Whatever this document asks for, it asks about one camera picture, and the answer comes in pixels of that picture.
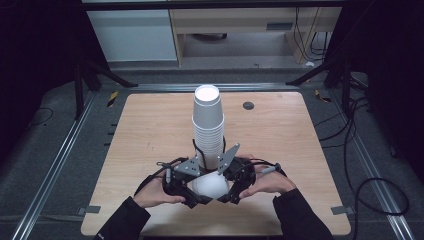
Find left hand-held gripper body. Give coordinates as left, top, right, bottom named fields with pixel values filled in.
left=161, top=156, right=202, bottom=210

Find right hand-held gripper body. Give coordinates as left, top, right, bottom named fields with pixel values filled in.
left=216, top=142, right=257, bottom=205

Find single white paper cup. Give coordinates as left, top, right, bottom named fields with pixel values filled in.
left=191, top=170, right=231, bottom=201

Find black wire cup holder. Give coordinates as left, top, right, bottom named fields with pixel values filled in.
left=191, top=135, right=228, bottom=174

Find stack of white paper cups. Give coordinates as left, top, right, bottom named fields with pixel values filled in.
left=191, top=84, right=226, bottom=170

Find person's right hand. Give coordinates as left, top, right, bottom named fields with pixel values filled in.
left=238, top=154, right=297, bottom=201

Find person's left hand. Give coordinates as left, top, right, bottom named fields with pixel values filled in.
left=132, top=172, right=187, bottom=210

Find yellow and black tape strip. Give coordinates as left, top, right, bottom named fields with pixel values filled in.
left=106, top=90, right=120, bottom=108
left=314, top=88, right=333, bottom=104

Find grey tape piece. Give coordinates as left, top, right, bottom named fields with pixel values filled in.
left=77, top=205, right=102, bottom=216
left=330, top=205, right=355, bottom=216

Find black metal stand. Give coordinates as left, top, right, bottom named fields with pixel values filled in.
left=72, top=55, right=140, bottom=121
left=285, top=55, right=355, bottom=118

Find white cabinet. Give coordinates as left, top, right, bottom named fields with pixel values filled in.
left=87, top=9, right=178, bottom=63

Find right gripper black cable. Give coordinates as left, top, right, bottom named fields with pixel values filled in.
left=247, top=158, right=288, bottom=178

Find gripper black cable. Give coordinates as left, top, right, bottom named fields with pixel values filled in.
left=247, top=158, right=288, bottom=178
left=133, top=156, right=190, bottom=198

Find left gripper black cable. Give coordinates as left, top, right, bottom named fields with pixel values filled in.
left=133, top=156, right=190, bottom=198

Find bundle of black floor cables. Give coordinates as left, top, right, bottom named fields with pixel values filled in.
left=314, top=95, right=372, bottom=174

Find aluminium floor rail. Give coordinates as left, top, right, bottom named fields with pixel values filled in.
left=327, top=89, right=416, bottom=240
left=11, top=91, right=98, bottom=240

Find black hanging desk cables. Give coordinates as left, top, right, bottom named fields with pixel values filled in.
left=292, top=7, right=335, bottom=63

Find thin black floor cable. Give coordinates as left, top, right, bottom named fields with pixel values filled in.
left=27, top=106, right=55, bottom=130

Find black looped floor cable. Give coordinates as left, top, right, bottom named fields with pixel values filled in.
left=352, top=177, right=411, bottom=240

